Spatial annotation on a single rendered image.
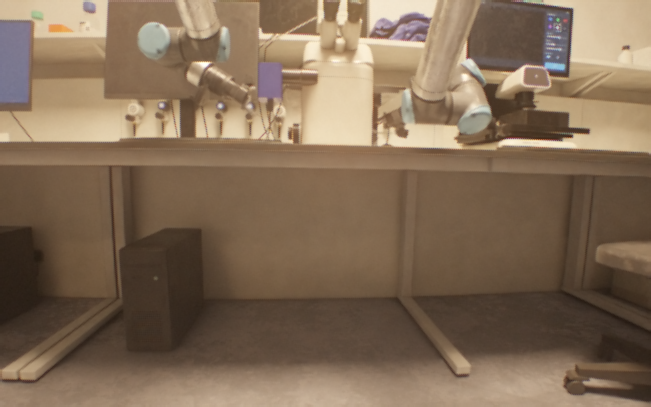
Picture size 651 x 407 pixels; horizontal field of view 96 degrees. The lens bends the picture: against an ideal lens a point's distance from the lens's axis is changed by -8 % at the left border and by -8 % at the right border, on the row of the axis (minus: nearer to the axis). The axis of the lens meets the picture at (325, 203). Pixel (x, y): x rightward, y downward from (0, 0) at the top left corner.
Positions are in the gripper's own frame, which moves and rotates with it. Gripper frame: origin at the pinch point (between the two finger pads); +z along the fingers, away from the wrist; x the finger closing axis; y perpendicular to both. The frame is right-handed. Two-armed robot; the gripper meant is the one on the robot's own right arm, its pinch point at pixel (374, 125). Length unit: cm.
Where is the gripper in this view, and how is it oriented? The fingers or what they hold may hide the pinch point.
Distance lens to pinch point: 117.1
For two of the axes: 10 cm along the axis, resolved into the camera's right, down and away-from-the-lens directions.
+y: 3.1, 9.4, -1.8
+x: 6.5, -0.7, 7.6
